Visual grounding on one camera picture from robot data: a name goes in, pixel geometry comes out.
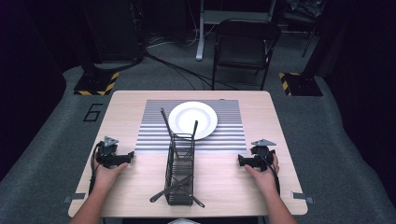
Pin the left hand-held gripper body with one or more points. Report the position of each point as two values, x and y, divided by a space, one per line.
106 155

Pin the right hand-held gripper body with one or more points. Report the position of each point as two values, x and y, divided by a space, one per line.
262 155

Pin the dark metal table knife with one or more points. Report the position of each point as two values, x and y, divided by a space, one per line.
166 122

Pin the dark metal fork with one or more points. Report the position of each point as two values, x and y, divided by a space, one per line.
195 129

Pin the person's left hand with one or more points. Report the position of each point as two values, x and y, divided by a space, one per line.
107 175

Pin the person's right hand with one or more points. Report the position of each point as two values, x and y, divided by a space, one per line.
264 180

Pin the grey striped placemat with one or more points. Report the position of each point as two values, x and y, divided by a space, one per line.
230 124

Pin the dark cutlery piece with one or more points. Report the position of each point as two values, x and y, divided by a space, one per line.
196 201
169 189

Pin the white round plate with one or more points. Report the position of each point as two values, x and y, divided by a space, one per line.
190 116

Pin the person's white clothing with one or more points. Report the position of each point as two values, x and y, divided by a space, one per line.
183 221

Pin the black folding chair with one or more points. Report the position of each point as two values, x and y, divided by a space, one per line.
246 46

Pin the black cabinet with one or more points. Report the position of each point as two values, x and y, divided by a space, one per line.
112 31

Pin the grey metal table bracket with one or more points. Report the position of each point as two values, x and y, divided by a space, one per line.
302 196

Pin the black yellow striped base plate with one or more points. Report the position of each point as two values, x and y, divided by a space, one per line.
302 85
93 84

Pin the white desk frame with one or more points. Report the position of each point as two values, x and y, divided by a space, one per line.
200 37

